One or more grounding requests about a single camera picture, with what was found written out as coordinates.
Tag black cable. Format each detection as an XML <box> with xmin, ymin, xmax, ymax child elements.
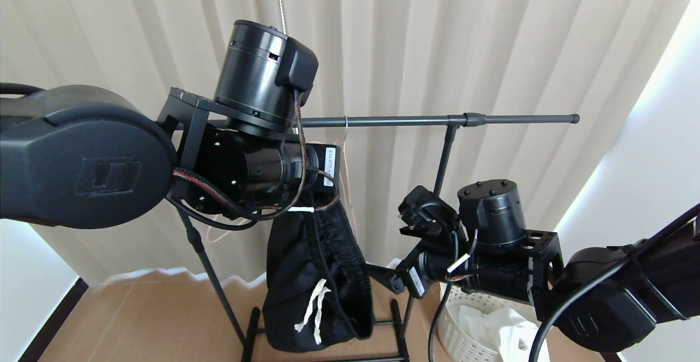
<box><xmin>0</xmin><ymin>82</ymin><xmax>44</xmax><ymax>98</ymax></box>
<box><xmin>428</xmin><ymin>231</ymin><xmax>459</xmax><ymax>362</ymax></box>
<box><xmin>164</xmin><ymin>195</ymin><xmax>258</xmax><ymax>232</ymax></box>
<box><xmin>527</xmin><ymin>203</ymin><xmax>700</xmax><ymax>362</ymax></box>

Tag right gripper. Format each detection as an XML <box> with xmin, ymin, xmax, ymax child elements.
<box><xmin>395</xmin><ymin>249</ymin><xmax>534</xmax><ymax>303</ymax></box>

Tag beige curtain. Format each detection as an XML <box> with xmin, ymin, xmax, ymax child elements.
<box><xmin>0</xmin><ymin>0</ymin><xmax>700</xmax><ymax>289</ymax></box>

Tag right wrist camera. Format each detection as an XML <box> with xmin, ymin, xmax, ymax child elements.
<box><xmin>397</xmin><ymin>185</ymin><xmax>461</xmax><ymax>243</ymax></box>

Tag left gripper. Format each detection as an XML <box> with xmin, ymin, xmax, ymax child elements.
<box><xmin>182</xmin><ymin>123</ymin><xmax>342</xmax><ymax>216</ymax></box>

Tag white laundry basket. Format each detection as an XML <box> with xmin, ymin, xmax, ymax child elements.
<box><xmin>437</xmin><ymin>283</ymin><xmax>550</xmax><ymax>362</ymax></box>

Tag black shorts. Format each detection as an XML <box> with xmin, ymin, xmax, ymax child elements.
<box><xmin>261</xmin><ymin>198</ymin><xmax>375</xmax><ymax>353</ymax></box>

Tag white garment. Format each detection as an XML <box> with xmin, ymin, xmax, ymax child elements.
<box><xmin>458</xmin><ymin>303</ymin><xmax>550</xmax><ymax>362</ymax></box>

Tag black clothes rack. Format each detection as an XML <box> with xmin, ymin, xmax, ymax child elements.
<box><xmin>174</xmin><ymin>113</ymin><xmax>580</xmax><ymax>362</ymax></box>

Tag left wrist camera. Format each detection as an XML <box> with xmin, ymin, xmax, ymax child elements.
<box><xmin>275</xmin><ymin>38</ymin><xmax>320</xmax><ymax>107</ymax></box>

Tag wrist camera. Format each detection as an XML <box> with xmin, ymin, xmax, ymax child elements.
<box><xmin>397</xmin><ymin>185</ymin><xmax>461</xmax><ymax>243</ymax></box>
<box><xmin>275</xmin><ymin>38</ymin><xmax>320</xmax><ymax>107</ymax></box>

